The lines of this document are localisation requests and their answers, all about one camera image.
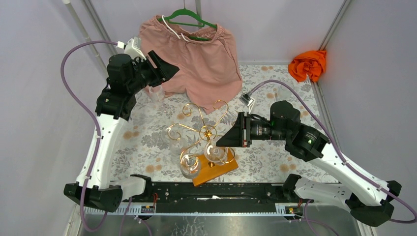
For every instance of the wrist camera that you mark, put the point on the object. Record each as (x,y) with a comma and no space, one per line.
(248,101)
(132,48)

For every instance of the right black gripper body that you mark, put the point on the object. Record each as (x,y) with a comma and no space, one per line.
(249,130)

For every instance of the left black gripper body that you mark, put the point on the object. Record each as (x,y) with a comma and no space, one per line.
(153,70)

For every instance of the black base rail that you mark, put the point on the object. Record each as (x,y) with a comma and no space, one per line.
(184,197)

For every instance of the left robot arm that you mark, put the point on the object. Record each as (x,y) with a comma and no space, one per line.
(126,77)

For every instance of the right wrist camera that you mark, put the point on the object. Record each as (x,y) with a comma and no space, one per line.
(248,101)

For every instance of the gold wine glass rack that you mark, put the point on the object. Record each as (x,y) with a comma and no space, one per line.
(206,132)

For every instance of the wooden rack base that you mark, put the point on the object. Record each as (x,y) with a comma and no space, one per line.
(211,171)

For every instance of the floral table cloth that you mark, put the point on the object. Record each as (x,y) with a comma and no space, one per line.
(142,149)

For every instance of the pink shorts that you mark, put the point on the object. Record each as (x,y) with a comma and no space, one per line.
(207,60)

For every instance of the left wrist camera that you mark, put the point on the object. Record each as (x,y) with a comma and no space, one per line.
(132,48)

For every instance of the orange cloth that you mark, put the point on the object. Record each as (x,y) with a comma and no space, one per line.
(311,64)

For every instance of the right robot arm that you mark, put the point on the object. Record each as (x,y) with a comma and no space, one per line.
(365,197)

